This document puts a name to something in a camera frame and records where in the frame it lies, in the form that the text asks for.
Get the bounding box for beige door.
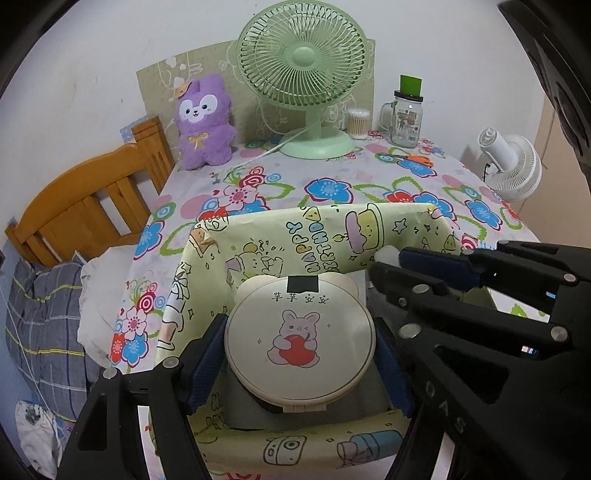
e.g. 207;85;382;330
531;97;591;250

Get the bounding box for glass mason jar green lid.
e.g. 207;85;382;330
379;74;426;148

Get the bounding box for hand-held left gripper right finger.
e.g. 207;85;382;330
375;319;444;480

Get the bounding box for wooden chair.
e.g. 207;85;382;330
6;115;176;268

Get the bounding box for blue patterned paper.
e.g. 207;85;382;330
119;117;153;141

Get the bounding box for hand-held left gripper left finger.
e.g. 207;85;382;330
56;315;228;480

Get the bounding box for cream bear compact mirror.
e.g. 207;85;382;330
224;272;376;414

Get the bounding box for green desk fan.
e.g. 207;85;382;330
236;0;370;160

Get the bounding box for yellow cartoon printed box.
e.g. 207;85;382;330
154;203;497;478

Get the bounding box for grey plaid blanket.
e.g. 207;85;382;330
4;261;105;423

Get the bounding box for white standing fan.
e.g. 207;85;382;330
478;128;543;203

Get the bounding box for white desk fan cable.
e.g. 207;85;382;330
233;127;308;162

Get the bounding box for purple plush toy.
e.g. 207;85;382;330
174;74;238;171

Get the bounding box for orange handled scissors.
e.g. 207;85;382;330
378;150;432;168

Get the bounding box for white stained cloth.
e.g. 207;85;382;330
16;401;64;478

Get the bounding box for clear cotton swab container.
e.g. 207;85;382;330
346;108;370;140

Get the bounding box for white bed sheet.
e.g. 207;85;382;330
78;247;139;365

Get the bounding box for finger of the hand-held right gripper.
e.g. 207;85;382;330
369;261;591;480
399;240;591;296

